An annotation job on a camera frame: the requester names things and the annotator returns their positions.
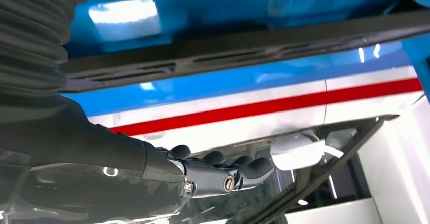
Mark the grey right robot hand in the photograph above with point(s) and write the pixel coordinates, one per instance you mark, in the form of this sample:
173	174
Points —
84	148

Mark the white car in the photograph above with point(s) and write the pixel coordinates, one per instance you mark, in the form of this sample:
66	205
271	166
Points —
396	168

